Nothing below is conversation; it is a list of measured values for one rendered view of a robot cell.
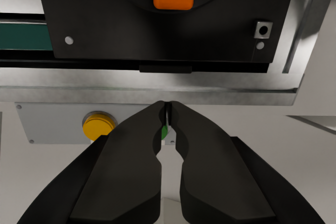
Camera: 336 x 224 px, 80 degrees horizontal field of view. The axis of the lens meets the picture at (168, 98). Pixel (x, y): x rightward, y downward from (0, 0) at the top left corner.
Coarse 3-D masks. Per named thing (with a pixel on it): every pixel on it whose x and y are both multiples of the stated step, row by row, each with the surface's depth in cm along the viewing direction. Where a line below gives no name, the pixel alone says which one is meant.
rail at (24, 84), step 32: (0, 64) 24; (32, 64) 24; (64, 64) 24; (96, 64) 25; (128, 64) 25; (160, 64) 23; (192, 64) 26; (224, 64) 27; (0, 96) 25; (32, 96) 25; (64, 96) 25; (96, 96) 25; (128, 96) 25; (160, 96) 25; (192, 96) 25; (224, 96) 26; (256, 96) 26; (288, 96) 26
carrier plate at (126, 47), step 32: (64, 0) 19; (96, 0) 19; (224, 0) 19; (256, 0) 20; (288, 0) 20; (64, 32) 20; (96, 32) 20; (128, 32) 21; (160, 32) 21; (192, 32) 21; (224, 32) 21
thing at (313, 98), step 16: (320, 32) 32; (320, 48) 33; (320, 64) 35; (304, 80) 36; (320, 80) 36; (304, 96) 37; (320, 96) 38; (208, 112) 39; (224, 112) 39; (240, 112) 39; (256, 112) 39; (272, 112) 39; (288, 112) 39; (304, 112) 39; (320, 112) 39
